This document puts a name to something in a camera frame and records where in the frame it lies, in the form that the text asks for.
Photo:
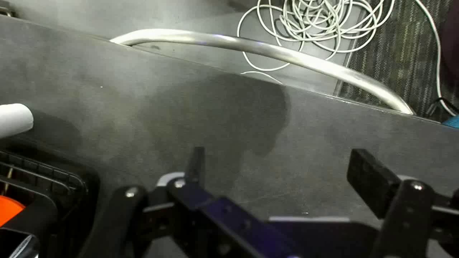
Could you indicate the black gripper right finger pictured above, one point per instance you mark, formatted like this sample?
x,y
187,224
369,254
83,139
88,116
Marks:
x,y
378,184

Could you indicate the stainless steel dishwasher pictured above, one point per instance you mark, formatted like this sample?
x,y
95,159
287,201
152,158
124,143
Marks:
x,y
267,47

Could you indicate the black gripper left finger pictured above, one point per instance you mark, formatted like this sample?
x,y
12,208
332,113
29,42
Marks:
x,y
224,219

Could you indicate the orange plastic plate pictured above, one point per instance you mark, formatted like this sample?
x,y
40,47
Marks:
x,y
9,209

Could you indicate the white cylindrical cup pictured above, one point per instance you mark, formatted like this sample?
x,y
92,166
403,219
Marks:
x,y
13,118

